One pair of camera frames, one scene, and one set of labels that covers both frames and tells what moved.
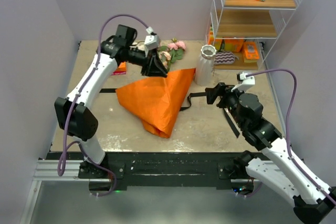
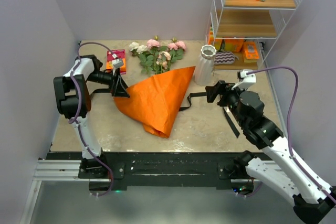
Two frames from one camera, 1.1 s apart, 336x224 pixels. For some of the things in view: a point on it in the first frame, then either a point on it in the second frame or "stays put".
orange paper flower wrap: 157,102 stays put
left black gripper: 153,65 -> 121,87
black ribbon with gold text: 190,98 stays put
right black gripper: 213,93 stays put
